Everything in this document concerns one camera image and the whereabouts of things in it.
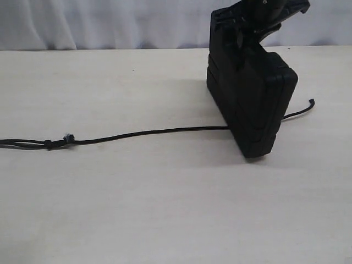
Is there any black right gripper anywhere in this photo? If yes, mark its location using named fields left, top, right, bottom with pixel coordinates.
left=217, top=0, right=310, bottom=69

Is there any black plastic carry case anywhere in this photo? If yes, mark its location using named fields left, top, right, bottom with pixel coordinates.
left=206, top=7, right=299, bottom=167

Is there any black cord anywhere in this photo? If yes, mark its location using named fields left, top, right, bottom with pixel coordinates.
left=0, top=98, right=316, bottom=151

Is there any white backdrop curtain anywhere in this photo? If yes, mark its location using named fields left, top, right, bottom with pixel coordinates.
left=1, top=1, right=351, bottom=51

